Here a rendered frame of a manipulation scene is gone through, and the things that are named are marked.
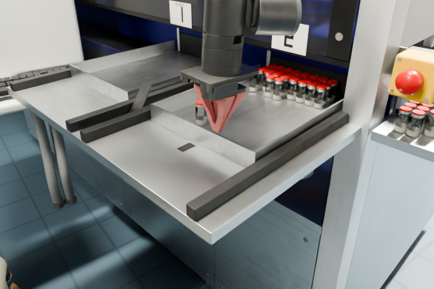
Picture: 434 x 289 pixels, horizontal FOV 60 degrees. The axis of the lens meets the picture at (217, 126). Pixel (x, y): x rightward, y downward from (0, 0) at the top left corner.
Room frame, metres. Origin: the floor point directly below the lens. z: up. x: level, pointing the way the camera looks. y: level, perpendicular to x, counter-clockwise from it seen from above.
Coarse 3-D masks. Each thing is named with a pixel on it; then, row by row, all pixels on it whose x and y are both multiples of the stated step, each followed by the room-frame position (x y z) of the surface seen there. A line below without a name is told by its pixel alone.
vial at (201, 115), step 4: (196, 108) 0.64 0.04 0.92; (200, 108) 0.64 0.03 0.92; (204, 108) 0.64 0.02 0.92; (196, 112) 0.64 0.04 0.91; (200, 112) 0.63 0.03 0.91; (204, 112) 0.64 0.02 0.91; (196, 116) 0.64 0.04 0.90; (200, 116) 0.63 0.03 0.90; (204, 116) 0.64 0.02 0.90; (196, 120) 0.64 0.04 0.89; (200, 120) 0.63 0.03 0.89; (204, 120) 0.64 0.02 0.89; (200, 124) 0.63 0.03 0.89; (204, 124) 0.64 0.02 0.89
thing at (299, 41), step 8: (296, 32) 0.75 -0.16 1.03; (304, 32) 0.74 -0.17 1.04; (272, 40) 0.79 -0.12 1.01; (280, 40) 0.77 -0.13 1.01; (288, 40) 0.76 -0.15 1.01; (296, 40) 0.75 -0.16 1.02; (304, 40) 0.73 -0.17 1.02; (280, 48) 0.77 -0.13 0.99; (288, 48) 0.76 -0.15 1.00; (296, 48) 0.75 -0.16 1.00; (304, 48) 0.73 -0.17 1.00
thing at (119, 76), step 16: (144, 48) 1.06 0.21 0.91; (160, 48) 1.10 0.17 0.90; (80, 64) 0.92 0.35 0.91; (96, 64) 0.95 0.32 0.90; (112, 64) 0.99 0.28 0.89; (128, 64) 1.01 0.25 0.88; (144, 64) 1.01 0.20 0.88; (160, 64) 1.01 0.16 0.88; (176, 64) 1.01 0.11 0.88; (192, 64) 1.01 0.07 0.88; (80, 80) 0.87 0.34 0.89; (96, 80) 0.81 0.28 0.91; (112, 80) 0.88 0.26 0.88; (128, 80) 0.88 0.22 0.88; (144, 80) 0.88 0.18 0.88; (160, 80) 0.88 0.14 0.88; (176, 80) 0.82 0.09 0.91; (112, 96) 0.77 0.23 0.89; (128, 96) 0.72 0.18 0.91
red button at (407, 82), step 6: (402, 72) 0.57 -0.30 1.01; (408, 72) 0.56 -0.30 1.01; (414, 72) 0.56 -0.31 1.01; (396, 78) 0.58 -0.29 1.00; (402, 78) 0.56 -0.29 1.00; (408, 78) 0.56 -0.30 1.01; (414, 78) 0.55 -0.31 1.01; (420, 78) 0.56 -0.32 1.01; (396, 84) 0.57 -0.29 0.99; (402, 84) 0.56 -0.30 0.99; (408, 84) 0.56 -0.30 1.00; (414, 84) 0.55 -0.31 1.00; (420, 84) 0.55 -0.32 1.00; (402, 90) 0.56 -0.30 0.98; (408, 90) 0.56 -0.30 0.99; (414, 90) 0.55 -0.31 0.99
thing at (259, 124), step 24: (192, 96) 0.74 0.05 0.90; (264, 96) 0.78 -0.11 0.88; (168, 120) 0.63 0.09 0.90; (192, 120) 0.66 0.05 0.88; (240, 120) 0.66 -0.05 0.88; (264, 120) 0.66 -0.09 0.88; (288, 120) 0.66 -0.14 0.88; (312, 120) 0.60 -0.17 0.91; (216, 144) 0.54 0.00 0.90; (240, 144) 0.51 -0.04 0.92; (264, 144) 0.56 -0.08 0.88
